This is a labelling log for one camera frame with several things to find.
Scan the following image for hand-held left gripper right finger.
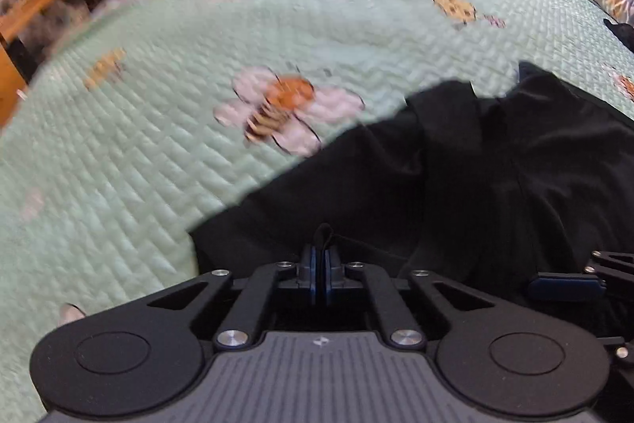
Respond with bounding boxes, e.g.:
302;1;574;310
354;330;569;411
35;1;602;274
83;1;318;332
324;245;497;351

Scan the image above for black pants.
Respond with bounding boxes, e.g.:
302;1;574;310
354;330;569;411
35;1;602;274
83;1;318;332
188;61;634;341

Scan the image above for grey plastic bag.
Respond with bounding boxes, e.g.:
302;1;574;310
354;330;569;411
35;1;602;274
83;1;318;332
20;0;91;53

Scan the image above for black cloth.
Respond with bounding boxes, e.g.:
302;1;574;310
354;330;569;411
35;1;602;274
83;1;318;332
603;17;634;53

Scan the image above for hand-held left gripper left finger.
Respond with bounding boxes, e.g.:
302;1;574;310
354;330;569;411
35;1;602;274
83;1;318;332
147;245;319;352

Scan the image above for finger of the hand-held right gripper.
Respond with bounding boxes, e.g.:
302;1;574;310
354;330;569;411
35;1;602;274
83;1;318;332
599;335;634;367
527;249;634;305

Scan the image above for green bee quilt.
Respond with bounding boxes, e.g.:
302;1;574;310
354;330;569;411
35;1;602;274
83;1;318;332
0;0;634;423

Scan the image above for wooden desk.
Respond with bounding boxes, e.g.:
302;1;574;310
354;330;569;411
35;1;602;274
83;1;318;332
0;0;66;126

